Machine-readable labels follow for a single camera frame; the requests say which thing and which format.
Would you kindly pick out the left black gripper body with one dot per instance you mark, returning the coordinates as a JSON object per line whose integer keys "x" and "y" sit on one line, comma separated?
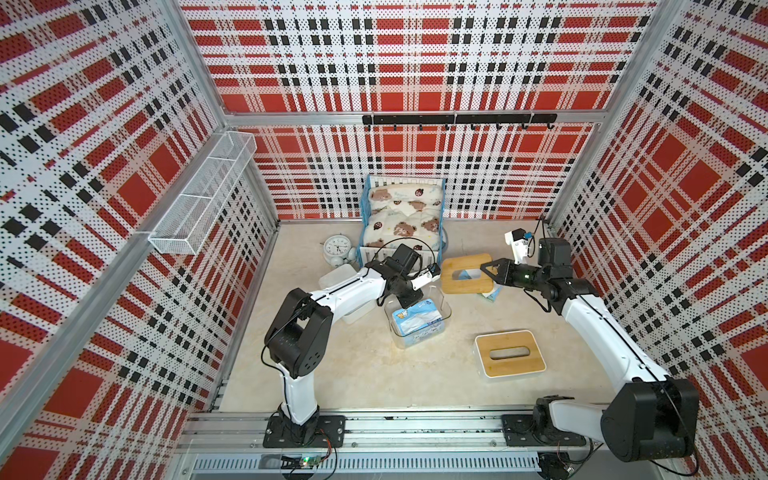
{"x": 405, "y": 292}

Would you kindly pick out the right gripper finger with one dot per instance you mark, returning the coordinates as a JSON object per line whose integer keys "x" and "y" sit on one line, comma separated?
{"x": 499, "y": 277}
{"x": 499, "y": 265}

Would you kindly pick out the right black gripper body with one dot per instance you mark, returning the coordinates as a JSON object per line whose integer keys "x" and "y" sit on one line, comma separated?
{"x": 528, "y": 276}

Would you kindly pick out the bamboo slotted lid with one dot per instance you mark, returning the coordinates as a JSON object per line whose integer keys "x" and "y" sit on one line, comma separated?
{"x": 462, "y": 275}

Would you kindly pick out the blue soft tissue pack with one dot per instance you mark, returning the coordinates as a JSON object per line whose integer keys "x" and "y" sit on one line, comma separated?
{"x": 420, "y": 318}

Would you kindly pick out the clear plastic tissue box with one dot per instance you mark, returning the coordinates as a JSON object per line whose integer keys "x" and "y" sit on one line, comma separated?
{"x": 429, "y": 292}

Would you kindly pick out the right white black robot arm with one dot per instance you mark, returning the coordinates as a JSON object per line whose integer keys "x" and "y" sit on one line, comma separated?
{"x": 652, "y": 415}

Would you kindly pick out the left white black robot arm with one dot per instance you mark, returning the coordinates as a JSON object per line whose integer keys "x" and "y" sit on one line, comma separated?
{"x": 297, "y": 339}

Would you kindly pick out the white tissue box bamboo lid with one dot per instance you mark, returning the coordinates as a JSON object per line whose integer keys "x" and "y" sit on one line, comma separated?
{"x": 509, "y": 354}

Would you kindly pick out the bear print blanket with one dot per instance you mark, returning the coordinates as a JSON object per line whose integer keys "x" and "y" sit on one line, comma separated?
{"x": 416, "y": 228}

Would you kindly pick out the blue white toy crib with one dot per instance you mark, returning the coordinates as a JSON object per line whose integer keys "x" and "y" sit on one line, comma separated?
{"x": 366, "y": 254}

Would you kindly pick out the white alarm clock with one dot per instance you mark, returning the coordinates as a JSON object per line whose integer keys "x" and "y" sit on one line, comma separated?
{"x": 338, "y": 250}

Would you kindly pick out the bear print pillow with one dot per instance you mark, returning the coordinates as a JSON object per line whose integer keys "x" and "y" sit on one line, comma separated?
{"x": 407, "y": 198}

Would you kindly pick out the green circuit board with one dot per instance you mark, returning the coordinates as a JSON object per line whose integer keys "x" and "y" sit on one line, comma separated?
{"x": 304, "y": 462}

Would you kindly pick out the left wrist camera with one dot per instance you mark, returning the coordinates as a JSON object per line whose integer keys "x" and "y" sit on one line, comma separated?
{"x": 425, "y": 278}

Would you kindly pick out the black hook rail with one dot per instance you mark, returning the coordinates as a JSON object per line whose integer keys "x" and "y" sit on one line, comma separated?
{"x": 521, "y": 119}

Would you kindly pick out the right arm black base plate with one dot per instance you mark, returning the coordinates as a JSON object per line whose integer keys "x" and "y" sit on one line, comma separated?
{"x": 521, "y": 430}

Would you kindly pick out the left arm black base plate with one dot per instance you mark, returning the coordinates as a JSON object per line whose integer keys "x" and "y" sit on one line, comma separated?
{"x": 318, "y": 432}

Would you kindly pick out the white wire mesh shelf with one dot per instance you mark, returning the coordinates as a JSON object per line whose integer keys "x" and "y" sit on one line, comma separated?
{"x": 186, "y": 225}

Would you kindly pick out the aluminium front rail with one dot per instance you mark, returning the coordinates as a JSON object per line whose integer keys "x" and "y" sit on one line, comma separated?
{"x": 451, "y": 443}

